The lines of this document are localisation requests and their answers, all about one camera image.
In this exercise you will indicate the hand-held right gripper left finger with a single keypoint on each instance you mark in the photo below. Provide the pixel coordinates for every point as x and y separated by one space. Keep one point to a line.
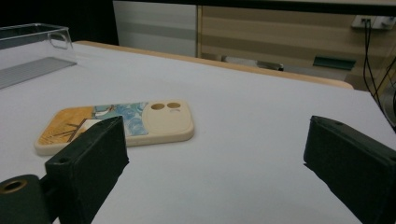
90 161

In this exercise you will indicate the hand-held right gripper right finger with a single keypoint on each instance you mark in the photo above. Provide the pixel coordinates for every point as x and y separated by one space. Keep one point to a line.
351 165

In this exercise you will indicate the wooden cabinet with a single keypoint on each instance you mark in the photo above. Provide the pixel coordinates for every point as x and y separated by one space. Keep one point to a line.
280 34

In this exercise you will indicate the white power strip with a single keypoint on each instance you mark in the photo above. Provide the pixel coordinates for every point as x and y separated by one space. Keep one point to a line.
375 22

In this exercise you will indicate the clear plastic tray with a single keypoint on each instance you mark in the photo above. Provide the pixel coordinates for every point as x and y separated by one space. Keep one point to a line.
28 67

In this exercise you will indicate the black frame bar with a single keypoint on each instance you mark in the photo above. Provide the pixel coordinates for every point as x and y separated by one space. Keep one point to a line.
249 5

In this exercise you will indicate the white cabinet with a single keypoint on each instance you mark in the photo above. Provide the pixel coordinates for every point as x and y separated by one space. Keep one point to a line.
155 28

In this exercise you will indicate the beige painted phone case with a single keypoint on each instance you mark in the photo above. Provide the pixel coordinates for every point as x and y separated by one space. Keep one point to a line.
165 124

